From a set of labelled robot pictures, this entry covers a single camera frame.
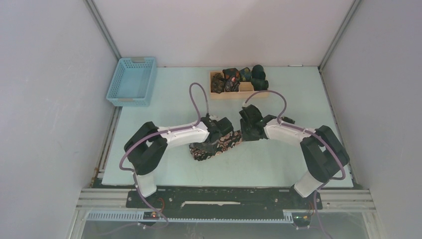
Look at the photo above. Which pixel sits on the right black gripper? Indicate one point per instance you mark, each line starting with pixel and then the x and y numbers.
pixel 245 136

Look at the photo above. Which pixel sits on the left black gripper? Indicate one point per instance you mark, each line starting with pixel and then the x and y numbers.
pixel 208 148

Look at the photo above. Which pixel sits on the rose patterned necktie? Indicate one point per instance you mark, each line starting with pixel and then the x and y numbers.
pixel 229 141

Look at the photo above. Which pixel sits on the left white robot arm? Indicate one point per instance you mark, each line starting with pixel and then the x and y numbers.
pixel 145 149

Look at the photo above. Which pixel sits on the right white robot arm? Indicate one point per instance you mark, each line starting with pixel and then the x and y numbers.
pixel 324 155

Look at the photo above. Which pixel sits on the wooden tray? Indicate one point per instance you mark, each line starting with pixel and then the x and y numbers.
pixel 245 90

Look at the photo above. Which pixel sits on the rolled red floral tie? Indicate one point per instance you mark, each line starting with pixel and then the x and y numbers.
pixel 231 79

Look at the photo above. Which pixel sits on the rolled green patterned tie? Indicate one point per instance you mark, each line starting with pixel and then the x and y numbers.
pixel 245 75

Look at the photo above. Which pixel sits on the rolled dark paisley tie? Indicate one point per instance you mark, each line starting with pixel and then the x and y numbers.
pixel 217 83

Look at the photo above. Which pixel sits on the blue plastic basket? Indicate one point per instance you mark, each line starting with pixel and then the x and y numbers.
pixel 133 82

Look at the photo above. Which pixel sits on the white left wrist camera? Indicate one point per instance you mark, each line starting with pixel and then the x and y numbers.
pixel 214 117

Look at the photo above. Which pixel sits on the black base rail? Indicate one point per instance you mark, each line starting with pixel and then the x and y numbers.
pixel 218 204

